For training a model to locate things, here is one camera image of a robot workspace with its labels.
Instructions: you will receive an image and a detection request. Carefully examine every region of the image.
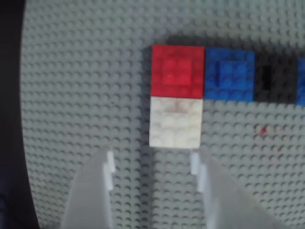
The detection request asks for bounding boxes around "black LEGO cube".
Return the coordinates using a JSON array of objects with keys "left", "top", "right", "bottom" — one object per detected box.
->
[{"left": 253, "top": 55, "right": 299, "bottom": 104}]

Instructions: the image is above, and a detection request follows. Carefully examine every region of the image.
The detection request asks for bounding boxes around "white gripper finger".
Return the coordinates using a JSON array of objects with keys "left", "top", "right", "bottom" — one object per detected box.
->
[
  {"left": 60, "top": 146, "right": 117, "bottom": 229},
  {"left": 190, "top": 148, "right": 288, "bottom": 229}
]

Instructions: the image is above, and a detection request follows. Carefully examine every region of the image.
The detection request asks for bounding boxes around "long dark grey brick strip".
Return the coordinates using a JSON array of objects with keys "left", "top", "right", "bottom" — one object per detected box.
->
[{"left": 139, "top": 47, "right": 155, "bottom": 229}]

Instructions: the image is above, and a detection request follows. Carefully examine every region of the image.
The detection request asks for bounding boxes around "grey studded LEGO baseplate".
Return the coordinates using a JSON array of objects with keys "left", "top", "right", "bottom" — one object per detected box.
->
[{"left": 20, "top": 0, "right": 305, "bottom": 229}]

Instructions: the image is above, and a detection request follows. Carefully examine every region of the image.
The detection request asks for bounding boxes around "white LEGO cube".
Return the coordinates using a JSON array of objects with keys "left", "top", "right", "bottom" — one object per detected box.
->
[{"left": 148, "top": 96, "right": 204, "bottom": 148}]

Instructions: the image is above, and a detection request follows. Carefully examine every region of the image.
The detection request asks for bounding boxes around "red LEGO cube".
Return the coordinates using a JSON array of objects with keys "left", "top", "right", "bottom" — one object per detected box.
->
[{"left": 151, "top": 44, "right": 206, "bottom": 99}]

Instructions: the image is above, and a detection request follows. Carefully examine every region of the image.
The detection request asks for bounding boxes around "blue LEGO cube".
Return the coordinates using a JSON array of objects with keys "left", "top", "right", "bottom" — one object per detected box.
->
[
  {"left": 203, "top": 47, "right": 257, "bottom": 102},
  {"left": 295, "top": 58, "right": 305, "bottom": 107}
]

